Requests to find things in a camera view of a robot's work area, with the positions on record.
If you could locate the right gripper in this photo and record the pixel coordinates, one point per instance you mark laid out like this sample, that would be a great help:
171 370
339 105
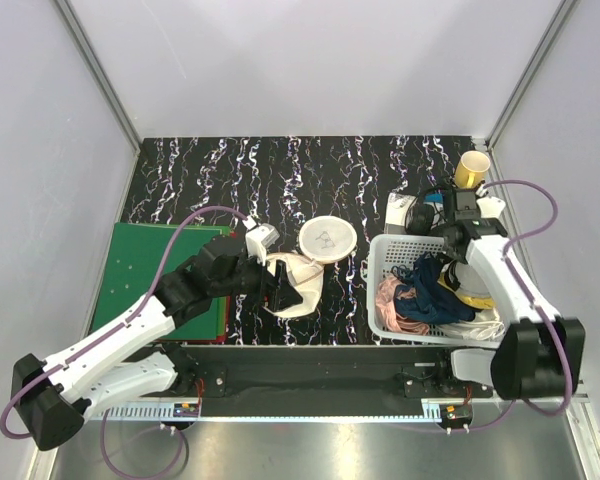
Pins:
456 254

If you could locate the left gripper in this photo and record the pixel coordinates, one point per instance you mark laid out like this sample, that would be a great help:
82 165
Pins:
282 295

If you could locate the white mesh laundry bag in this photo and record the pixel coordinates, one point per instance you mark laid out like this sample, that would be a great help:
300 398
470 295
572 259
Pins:
323 241

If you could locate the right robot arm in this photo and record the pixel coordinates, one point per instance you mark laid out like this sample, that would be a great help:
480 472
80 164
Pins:
541 351

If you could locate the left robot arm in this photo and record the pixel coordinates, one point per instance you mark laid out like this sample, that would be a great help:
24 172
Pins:
54 397

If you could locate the white plastic laundry basket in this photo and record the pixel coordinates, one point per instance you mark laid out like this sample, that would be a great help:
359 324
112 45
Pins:
389 250

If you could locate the blue tape roll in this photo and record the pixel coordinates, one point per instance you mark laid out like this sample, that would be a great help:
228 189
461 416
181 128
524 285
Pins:
434 199

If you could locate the yellow mug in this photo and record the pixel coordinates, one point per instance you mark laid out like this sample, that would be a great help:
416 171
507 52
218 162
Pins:
471 169

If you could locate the white packet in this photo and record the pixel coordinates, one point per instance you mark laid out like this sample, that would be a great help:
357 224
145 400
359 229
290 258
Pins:
395 214

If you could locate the red folder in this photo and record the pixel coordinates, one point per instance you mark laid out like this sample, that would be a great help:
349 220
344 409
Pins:
224 312

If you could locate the yellow garment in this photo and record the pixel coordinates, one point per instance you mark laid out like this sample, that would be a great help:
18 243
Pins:
478 303

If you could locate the navy blue garment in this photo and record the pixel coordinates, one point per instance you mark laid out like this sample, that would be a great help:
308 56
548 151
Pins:
422 299

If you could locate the pink garment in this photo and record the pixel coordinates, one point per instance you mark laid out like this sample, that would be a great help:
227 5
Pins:
385 307

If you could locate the green folder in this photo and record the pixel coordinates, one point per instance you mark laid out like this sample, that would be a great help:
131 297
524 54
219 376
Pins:
134 256

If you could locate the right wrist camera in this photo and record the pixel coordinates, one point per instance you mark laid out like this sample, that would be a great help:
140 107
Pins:
491 207

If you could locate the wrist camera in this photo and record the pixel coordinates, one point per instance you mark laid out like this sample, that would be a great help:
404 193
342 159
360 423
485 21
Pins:
491 207
258 238

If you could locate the black headphones with cable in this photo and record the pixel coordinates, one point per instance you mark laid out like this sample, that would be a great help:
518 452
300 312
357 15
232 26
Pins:
424 219

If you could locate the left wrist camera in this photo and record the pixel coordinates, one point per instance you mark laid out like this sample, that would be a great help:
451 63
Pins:
258 238

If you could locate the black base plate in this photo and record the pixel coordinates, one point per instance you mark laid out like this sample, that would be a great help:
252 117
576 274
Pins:
321 383

